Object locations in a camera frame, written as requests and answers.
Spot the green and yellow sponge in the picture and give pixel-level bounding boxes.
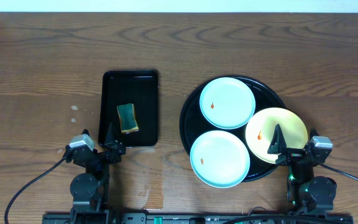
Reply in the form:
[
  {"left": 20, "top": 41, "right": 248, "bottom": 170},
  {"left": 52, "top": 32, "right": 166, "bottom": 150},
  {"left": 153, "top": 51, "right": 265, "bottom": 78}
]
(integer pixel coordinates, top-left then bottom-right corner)
[{"left": 117, "top": 103, "right": 139, "bottom": 134}]

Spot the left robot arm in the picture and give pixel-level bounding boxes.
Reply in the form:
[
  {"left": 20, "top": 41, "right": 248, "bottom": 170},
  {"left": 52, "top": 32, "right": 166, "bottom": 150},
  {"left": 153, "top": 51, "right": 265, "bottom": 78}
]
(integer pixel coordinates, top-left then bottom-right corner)
[{"left": 63, "top": 123, "right": 126, "bottom": 217}]

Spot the yellow plate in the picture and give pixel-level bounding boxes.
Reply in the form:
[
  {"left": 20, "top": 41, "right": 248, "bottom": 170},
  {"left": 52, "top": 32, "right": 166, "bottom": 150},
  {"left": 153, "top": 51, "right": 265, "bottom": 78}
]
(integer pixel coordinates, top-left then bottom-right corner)
[{"left": 245, "top": 108, "right": 308, "bottom": 164}]

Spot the light blue plate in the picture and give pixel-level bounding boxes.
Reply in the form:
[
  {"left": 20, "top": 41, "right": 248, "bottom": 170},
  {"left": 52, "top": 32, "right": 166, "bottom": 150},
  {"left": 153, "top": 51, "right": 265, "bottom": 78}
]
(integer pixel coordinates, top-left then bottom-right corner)
[
  {"left": 190, "top": 130, "right": 250, "bottom": 189},
  {"left": 199, "top": 77, "right": 256, "bottom": 129}
]

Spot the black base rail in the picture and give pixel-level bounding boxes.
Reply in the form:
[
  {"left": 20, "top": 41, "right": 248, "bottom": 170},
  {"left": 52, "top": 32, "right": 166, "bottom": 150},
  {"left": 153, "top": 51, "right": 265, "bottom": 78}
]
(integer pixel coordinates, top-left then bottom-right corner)
[{"left": 42, "top": 213, "right": 353, "bottom": 224}]

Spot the black rectangular tray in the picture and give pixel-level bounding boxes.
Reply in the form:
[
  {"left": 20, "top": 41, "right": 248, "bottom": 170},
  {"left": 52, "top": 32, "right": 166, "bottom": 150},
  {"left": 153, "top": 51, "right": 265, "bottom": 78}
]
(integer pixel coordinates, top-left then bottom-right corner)
[{"left": 98, "top": 70, "right": 159, "bottom": 147}]

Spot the black round tray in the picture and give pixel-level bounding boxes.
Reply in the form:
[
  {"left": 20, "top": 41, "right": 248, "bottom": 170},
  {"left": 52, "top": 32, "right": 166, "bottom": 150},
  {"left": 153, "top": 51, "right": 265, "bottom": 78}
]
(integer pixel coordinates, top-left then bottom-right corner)
[{"left": 179, "top": 75, "right": 286, "bottom": 182}]

